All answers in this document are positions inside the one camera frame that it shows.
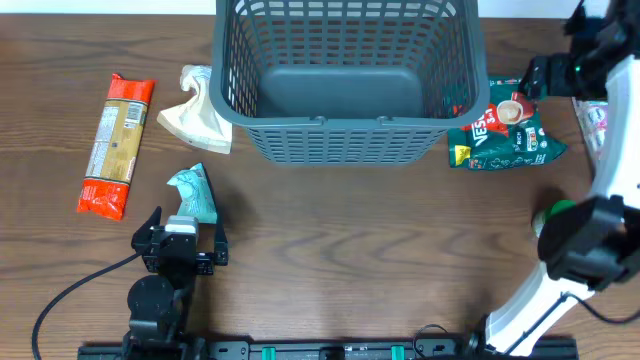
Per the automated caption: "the green lid spice jar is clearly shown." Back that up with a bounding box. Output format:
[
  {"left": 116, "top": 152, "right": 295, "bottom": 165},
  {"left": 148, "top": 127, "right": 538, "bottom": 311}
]
[{"left": 531, "top": 200, "right": 576, "bottom": 238}]

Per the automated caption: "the beige crumpled pouch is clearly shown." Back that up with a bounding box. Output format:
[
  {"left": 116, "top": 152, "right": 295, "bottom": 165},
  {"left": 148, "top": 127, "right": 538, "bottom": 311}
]
[{"left": 157, "top": 65, "right": 233, "bottom": 155}]

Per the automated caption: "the grey plastic basket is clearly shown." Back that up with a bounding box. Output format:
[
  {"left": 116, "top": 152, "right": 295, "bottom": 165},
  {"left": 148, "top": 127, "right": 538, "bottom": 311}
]
[{"left": 209, "top": 0, "right": 490, "bottom": 166}]

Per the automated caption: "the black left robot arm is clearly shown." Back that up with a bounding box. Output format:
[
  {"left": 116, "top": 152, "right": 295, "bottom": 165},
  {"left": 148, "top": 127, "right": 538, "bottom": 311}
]
[{"left": 123, "top": 163, "right": 229, "bottom": 359}]

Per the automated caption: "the green Nescafe coffee bag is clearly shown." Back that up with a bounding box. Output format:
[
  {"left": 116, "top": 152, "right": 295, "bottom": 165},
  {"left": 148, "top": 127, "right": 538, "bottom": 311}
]
[{"left": 448, "top": 77, "right": 567, "bottom": 171}]

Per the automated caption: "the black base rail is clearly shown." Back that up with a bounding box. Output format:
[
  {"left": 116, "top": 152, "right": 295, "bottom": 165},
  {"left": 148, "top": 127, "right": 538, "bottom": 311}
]
[{"left": 77, "top": 335, "right": 580, "bottom": 360}]

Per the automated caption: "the teal crumpled snack packet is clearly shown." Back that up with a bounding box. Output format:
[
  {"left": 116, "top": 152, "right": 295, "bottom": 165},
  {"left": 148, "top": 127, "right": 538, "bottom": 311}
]
[{"left": 167, "top": 163, "right": 218, "bottom": 224}]

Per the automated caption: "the red orange spaghetti packet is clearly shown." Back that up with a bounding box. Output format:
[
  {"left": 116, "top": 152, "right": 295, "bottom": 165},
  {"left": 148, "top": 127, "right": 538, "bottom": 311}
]
[{"left": 76, "top": 73, "right": 156, "bottom": 221}]

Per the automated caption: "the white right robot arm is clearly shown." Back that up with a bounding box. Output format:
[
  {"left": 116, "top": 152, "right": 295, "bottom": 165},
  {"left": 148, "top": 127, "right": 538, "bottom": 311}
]
[{"left": 463, "top": 0, "right": 639, "bottom": 359}]

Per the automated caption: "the tissue pocket pack bundle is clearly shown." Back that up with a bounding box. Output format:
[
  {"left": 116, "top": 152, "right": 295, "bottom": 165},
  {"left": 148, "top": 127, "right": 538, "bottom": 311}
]
[{"left": 572, "top": 98, "right": 608, "bottom": 166}]

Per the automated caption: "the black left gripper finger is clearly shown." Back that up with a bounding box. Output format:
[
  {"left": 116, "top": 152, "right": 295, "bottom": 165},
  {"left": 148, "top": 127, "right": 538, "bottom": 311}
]
[
  {"left": 204, "top": 170, "right": 229, "bottom": 255},
  {"left": 141, "top": 206, "right": 162, "bottom": 235}
]

